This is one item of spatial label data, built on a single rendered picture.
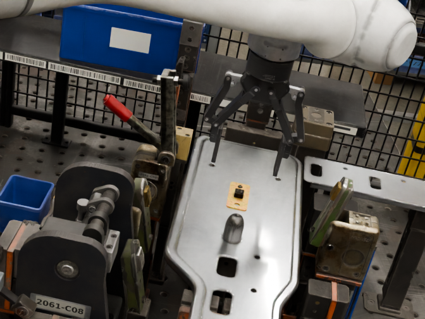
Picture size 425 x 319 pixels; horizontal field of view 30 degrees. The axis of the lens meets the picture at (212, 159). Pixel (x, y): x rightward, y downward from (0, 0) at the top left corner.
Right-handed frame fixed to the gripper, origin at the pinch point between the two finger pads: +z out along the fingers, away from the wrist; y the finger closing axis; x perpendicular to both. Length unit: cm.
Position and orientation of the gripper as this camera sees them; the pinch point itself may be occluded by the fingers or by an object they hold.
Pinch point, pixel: (246, 156)
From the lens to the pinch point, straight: 140.7
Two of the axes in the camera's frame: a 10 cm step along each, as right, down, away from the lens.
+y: 9.8, 2.2, 0.0
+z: -1.9, 8.4, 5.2
